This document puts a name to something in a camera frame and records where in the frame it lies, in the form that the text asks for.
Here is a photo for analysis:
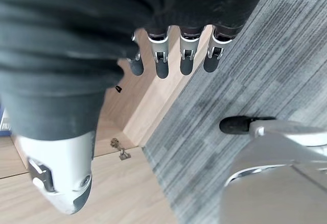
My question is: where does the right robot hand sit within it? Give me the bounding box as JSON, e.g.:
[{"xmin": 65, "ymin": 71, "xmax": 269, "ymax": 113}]
[{"xmin": 0, "ymin": 0, "xmax": 272, "ymax": 216}]

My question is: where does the light wooden office cabinet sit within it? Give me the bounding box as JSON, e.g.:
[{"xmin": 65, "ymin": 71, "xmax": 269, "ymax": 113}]
[{"xmin": 0, "ymin": 24, "xmax": 214, "ymax": 224}]

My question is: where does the dark robot foot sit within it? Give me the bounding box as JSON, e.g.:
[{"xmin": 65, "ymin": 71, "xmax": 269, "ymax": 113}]
[{"xmin": 219, "ymin": 115, "xmax": 278, "ymax": 135}]

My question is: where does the silver robot leg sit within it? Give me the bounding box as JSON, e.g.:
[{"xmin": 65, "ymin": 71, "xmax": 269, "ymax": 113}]
[{"xmin": 221, "ymin": 120, "xmax": 327, "ymax": 224}]

